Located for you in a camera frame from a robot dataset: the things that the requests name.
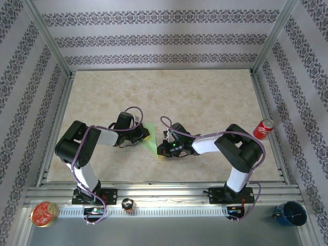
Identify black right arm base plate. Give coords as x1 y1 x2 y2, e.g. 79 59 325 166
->
209 187 255 205

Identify round red and gold tin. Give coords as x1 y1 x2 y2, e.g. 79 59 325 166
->
30 201 60 228

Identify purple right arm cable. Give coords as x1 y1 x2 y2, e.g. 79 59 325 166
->
160 116 267 224

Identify red soda can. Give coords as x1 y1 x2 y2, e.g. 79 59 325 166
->
253 118 275 140

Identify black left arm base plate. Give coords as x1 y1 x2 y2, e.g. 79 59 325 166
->
71 189 118 206

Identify dark blue mug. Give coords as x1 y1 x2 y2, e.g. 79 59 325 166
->
271 201 308 227

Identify aluminium profile frame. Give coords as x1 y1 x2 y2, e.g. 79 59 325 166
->
19 0 317 246

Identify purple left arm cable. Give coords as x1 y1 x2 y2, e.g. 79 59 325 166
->
71 106 144 226

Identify small black and brown knob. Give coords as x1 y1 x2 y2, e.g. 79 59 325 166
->
121 198 136 211

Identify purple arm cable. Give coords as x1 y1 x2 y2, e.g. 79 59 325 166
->
71 106 144 226
160 116 267 224

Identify slotted grey cable duct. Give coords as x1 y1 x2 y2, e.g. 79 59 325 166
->
57 206 247 218

